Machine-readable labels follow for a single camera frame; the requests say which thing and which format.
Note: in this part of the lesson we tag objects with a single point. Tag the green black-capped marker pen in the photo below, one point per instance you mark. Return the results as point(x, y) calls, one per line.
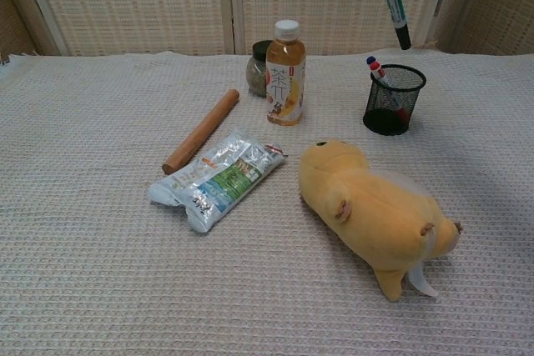
point(396, 6)

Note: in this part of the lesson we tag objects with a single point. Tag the red marker with blue cap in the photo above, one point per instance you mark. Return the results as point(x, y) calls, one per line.
point(377, 69)

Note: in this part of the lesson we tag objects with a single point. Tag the black mesh pen holder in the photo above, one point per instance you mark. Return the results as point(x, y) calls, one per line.
point(394, 101)

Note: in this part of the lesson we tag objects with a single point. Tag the brownish woven screen panel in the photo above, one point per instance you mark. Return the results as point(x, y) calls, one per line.
point(488, 14)
point(14, 10)

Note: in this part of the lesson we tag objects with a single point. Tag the pale woven screen panel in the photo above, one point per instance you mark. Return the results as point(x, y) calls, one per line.
point(334, 1)
point(137, 1)

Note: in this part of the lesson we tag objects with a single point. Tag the tea bottle with white cap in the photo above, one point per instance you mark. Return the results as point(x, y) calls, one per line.
point(285, 81)

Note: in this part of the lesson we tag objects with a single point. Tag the glass jar with black lid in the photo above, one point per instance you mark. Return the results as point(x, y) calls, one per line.
point(258, 70)

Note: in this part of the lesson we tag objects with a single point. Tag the yellow plush chick toy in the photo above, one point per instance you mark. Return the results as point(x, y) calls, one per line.
point(375, 206)

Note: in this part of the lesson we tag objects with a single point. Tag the wooden rolling pin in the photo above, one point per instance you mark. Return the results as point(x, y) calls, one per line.
point(202, 131)

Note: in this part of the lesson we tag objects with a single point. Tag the white green snack bag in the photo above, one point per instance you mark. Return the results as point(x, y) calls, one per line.
point(221, 181)

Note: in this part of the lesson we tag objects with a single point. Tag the white woven tablecloth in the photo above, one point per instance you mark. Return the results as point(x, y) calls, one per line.
point(104, 268)

